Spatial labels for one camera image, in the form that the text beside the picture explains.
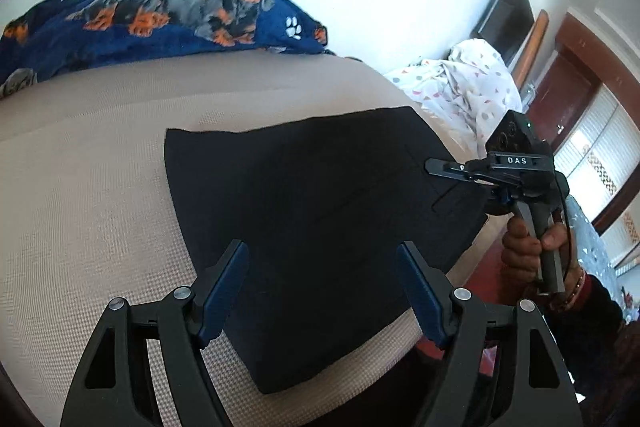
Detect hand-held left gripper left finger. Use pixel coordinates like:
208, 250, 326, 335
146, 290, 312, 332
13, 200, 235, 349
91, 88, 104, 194
60, 239, 250, 427

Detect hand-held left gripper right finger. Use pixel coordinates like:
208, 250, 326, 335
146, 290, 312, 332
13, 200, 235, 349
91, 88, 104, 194
396, 241, 583, 427

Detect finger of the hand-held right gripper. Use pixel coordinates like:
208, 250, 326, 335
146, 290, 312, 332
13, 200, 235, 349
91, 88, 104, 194
425, 158, 523, 188

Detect black pants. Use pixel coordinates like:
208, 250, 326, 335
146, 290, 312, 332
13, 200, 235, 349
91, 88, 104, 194
164, 106, 490, 395

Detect person's right hand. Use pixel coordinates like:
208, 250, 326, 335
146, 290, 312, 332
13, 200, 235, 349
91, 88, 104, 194
501, 209, 581, 303

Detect brown wooden door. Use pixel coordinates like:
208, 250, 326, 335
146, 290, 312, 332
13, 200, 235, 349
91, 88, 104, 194
525, 9, 640, 142

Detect white dotted sheet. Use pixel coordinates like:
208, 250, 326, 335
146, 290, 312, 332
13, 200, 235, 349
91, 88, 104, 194
385, 38, 525, 158

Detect window with white blinds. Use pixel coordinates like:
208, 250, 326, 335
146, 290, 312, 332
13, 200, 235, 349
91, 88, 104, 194
552, 82, 640, 268

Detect orange wooden pole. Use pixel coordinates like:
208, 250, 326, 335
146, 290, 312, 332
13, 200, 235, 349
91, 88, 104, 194
512, 9, 551, 90

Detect light blue cloth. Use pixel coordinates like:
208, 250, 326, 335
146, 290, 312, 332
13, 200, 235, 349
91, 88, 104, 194
565, 197, 621, 323

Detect bed with beige cover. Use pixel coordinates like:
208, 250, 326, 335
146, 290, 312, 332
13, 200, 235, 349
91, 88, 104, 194
0, 53, 481, 427

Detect blue dog-print blanket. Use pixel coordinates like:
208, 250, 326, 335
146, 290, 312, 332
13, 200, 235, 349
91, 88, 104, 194
0, 0, 331, 100

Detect black wall television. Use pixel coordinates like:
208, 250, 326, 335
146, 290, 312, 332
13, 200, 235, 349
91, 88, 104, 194
472, 0, 536, 68

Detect beaded bracelet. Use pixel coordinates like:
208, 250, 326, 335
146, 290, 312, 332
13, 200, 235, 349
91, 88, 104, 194
555, 269, 586, 308

